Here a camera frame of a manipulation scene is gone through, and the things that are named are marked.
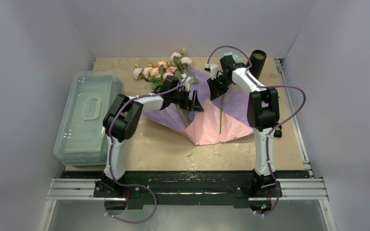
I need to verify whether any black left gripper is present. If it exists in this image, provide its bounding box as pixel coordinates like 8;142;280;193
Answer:
170;88;203;112

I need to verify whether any blue flower stem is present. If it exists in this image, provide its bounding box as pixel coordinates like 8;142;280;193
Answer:
218;54;243;135

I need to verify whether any purple tissue paper sheet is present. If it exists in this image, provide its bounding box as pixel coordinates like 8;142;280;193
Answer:
142;68;249;129

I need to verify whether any artificial flower bouquet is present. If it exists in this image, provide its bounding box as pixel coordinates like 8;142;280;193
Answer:
132;50;198;127

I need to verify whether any black ribbon gold lettering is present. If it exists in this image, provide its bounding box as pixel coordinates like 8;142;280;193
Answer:
274;124;282;138

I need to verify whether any pink wrapping paper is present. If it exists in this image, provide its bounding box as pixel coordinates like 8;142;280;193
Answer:
178;100;253;145

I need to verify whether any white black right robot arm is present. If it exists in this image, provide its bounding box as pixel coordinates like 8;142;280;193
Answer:
204;51;280;196

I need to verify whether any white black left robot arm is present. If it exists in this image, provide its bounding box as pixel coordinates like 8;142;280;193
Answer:
103;75;204;197

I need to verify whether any black cylindrical vase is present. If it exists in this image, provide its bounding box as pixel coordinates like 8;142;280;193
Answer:
246;50;267;80

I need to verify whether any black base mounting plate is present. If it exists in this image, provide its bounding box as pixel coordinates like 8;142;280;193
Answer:
60;170;311;210

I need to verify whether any clear plastic storage box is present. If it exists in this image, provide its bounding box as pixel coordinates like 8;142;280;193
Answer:
53;71;124;166

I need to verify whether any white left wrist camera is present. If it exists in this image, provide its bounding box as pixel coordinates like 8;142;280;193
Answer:
182;73;195;91

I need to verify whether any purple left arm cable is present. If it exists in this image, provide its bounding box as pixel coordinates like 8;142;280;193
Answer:
104;73;192;224

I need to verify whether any aluminium frame rail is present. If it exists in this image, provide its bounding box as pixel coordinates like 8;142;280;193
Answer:
39;179;337;231

